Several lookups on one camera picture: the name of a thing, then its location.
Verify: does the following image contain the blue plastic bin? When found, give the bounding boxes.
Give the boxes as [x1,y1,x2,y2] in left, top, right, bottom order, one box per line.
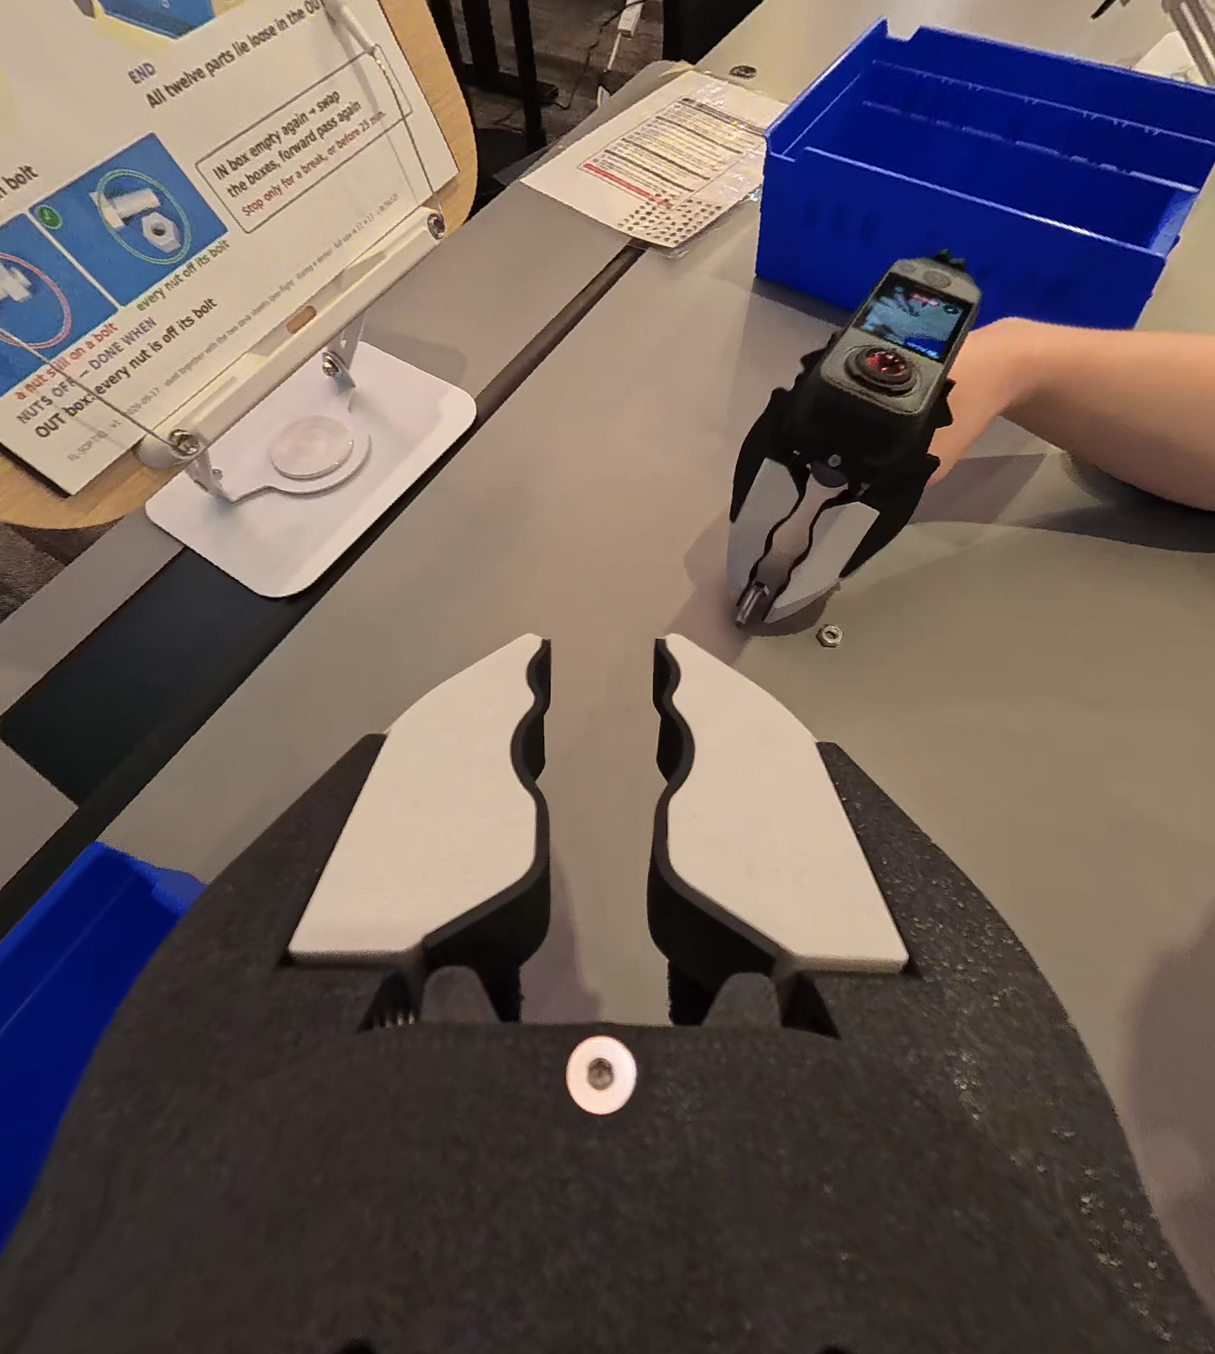
[0,840,208,1196]
[756,17,1215,332]

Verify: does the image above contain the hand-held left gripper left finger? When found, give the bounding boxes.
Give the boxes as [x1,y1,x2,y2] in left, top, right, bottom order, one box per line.
[287,636,553,1021]

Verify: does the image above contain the person's right hand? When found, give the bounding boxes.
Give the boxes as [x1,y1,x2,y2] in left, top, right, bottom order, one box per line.
[928,318,1013,486]

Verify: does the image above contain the printed instruction poster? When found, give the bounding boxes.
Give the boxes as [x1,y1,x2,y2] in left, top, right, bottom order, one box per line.
[0,0,460,495]

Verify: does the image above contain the person's right forearm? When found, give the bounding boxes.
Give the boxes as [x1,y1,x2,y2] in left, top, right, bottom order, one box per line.
[989,318,1215,519]

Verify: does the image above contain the laminated instruction sheet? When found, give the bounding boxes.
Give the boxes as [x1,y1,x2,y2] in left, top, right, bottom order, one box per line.
[521,69,789,248]

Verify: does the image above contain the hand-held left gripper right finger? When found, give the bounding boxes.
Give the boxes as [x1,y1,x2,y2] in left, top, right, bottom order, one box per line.
[650,636,913,1015]

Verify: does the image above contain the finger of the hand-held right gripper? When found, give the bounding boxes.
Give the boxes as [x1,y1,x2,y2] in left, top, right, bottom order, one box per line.
[725,458,819,626]
[763,491,882,626]

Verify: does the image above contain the black framed display easel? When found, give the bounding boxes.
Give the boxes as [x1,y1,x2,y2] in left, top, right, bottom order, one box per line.
[428,0,561,181]

